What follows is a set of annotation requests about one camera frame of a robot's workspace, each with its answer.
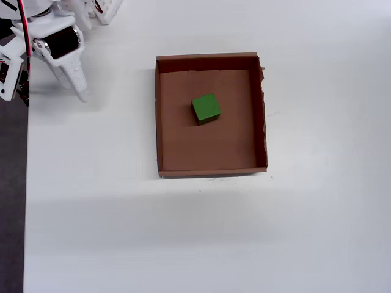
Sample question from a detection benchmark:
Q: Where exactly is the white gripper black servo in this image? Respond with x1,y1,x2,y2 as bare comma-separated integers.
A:
10,14,90,103

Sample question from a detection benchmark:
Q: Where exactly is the green wooden cube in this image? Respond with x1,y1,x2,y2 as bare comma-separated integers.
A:
191,93,222,126

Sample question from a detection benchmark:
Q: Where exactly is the brown cardboard box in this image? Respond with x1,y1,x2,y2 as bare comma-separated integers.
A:
155,52,269,179

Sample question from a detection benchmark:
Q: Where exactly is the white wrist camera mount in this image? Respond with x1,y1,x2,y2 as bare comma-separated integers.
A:
0,45,31,102

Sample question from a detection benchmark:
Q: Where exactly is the red black gripper servo cable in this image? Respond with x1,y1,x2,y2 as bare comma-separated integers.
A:
16,0,33,58

